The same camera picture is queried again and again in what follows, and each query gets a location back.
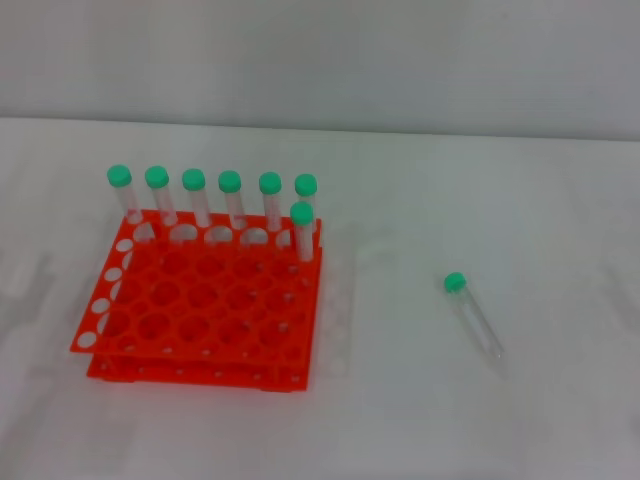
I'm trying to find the clear test tube green cap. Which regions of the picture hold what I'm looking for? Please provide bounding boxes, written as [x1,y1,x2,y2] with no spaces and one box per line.
[289,200,316,262]
[442,271,507,379]
[293,173,320,246]
[217,169,249,230]
[105,163,144,226]
[144,165,179,226]
[258,171,284,234]
[180,167,212,229]

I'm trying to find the orange plastic test tube rack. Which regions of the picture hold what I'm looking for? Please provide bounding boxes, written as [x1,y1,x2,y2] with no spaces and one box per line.
[68,208,326,394]

